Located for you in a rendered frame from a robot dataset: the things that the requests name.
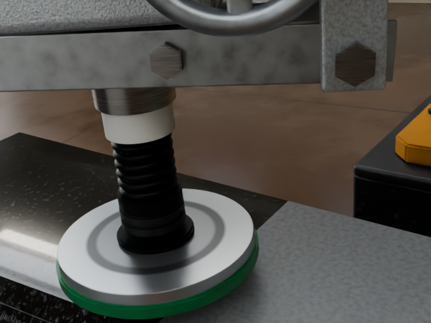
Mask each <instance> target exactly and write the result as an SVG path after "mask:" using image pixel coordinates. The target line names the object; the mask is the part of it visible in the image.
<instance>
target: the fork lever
mask: <svg viewBox="0 0 431 323"><path fill-rule="evenodd" d="M396 31H397V21H396V19H394V18H388V28H387V67H386V82H387V81H393V78H394V60H395V50H396ZM375 65H376V53H375V51H374V50H372V49H370V48H368V47H366V46H364V45H363V44H361V43H359V42H357V41H354V42H352V43H350V44H348V45H347V46H345V47H343V48H342V49H340V50H338V51H336V52H335V77H336V78H339V79H341V80H343V81H344V82H346V83H348V84H350V85H352V86H354V87H355V86H357V85H359V84H361V83H363V82H364V81H366V80H368V79H369V78H372V77H373V76H375ZM314 83H321V71H320V30H319V1H318V2H317V3H316V4H315V5H314V6H312V7H311V8H310V9H308V10H307V11H306V12H305V13H304V14H302V15H300V16H299V17H298V18H296V19H294V20H293V21H291V22H290V23H288V24H286V25H284V26H282V27H279V28H277V29H274V30H272V31H268V32H266V33H263V34H259V35H253V36H249V37H230V38H228V37H215V36H211V35H205V34H202V33H198V32H195V31H193V30H190V29H187V28H184V27H183V26H175V27H159V28H127V29H97V30H87V31H69V32H59V33H41V34H31V35H13V36H3V37H0V92H24V91H49V90H97V89H122V88H169V87H218V86H242V85H290V84H314Z"/></svg>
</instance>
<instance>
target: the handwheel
mask: <svg viewBox="0 0 431 323"><path fill-rule="evenodd" d="M146 1H147V2H148V3H149V4H150V5H151V6H152V7H153V8H155V9H156V10H157V11H159V12H160V13H161V14H162V15H164V16H165V17H167V18H168V19H170V20H172V21H173V22H175V23H177V24H179V25H181V26H183V27H184V28H187V29H190V30H193V31H195V32H198V33H202V34H205V35H211V36H215V37H228V38H230V37H249V36H253V35H259V34H263V33H266V32H268V31H272V30H274V29H277V28H279V27H282V26H284V25H286V24H288V23H290V22H291V21H293V20H294V19H296V18H298V17H299V16H300V15H302V14H304V13H305V12H306V11H307V10H308V9H310V8H311V7H312V6H314V5H315V4H316V3H317V2H318V1H319V0H270V1H268V2H266V3H264V4H260V5H257V6H252V0H226V7H227V9H220V8H213V7H209V6H205V5H203V4H200V3H197V2H195V1H193V0H146Z"/></svg>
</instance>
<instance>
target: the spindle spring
mask: <svg viewBox="0 0 431 323"><path fill-rule="evenodd" d="M171 135H172V133H170V134H169V135H167V136H165V137H163V138H160V139H158V140H154V141H151V142H146V143H143V144H135V145H125V144H118V143H114V142H111V146H112V149H113V156H114V158H115V161H114V163H115V167H116V168H117V170H116V174H117V177H118V179H117V182H118V185H119V186H120V188H119V193H120V194H121V195H122V196H123V197H125V198H128V199H133V200H140V201H141V200H148V199H154V198H156V197H160V196H162V195H165V194H166V193H168V192H170V191H171V190H172V189H173V188H174V187H175V186H176V184H177V182H178V176H177V174H176V171H177V169H176V166H175V157H174V148H173V139H172V137H171ZM157 147H160V148H158V149H156V148H157ZM152 149H156V150H154V151H151V152H148V153H144V154H134V155H127V154H126V153H128V154H131V153H142V152H146V151H150V150H152ZM160 156H162V157H160ZM158 157H160V158H158ZM155 158H158V159H157V160H153V159H155ZM149 160H153V161H150V162H147V163H141V164H128V163H140V162H146V161H149ZM161 166H163V167H161ZM159 167H161V168H159ZM157 168H159V169H157ZM154 169H157V170H154ZM150 170H154V171H151V172H147V173H143V174H130V173H138V172H146V171H150ZM160 176H162V177H161V178H159V177H160ZM156 178H159V179H156ZM152 179H156V180H154V181H149V180H152ZM127 181H129V182H141V181H149V182H145V183H129V182H127ZM164 185H165V186H164ZM161 186H162V187H161ZM159 187H161V188H159ZM156 188H159V189H157V190H153V191H150V192H142V191H147V190H152V189H156ZM130 191H131V192H130ZM136 192H142V193H136Z"/></svg>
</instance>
